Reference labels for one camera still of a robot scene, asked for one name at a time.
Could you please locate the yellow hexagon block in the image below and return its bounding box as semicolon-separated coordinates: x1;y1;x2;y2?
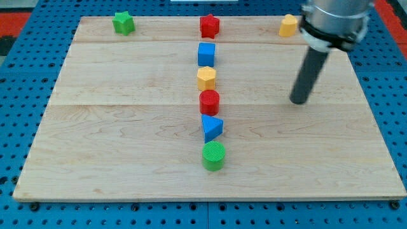
197;66;216;91

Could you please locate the green star block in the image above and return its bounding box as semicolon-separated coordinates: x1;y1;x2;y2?
112;11;135;36

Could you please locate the red cylinder block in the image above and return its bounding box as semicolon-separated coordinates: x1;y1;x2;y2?
199;90;220;116

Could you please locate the blue triangle block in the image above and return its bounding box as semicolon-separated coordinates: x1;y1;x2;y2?
201;114;224;143

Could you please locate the light wooden board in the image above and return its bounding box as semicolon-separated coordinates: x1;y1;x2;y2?
13;17;406;202

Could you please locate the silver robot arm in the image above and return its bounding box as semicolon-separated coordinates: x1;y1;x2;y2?
299;0;375;53

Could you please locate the yellow heart block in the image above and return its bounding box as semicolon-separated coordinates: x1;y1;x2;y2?
279;14;298;38

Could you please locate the blue cube block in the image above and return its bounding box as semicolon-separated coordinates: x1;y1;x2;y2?
197;43;216;67

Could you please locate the green cylinder block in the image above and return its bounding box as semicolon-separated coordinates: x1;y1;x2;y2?
202;141;226;172

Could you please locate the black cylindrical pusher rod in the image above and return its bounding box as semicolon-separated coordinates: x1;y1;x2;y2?
289;47;329;104

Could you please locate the red star block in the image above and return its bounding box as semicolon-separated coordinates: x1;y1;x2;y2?
200;14;220;39

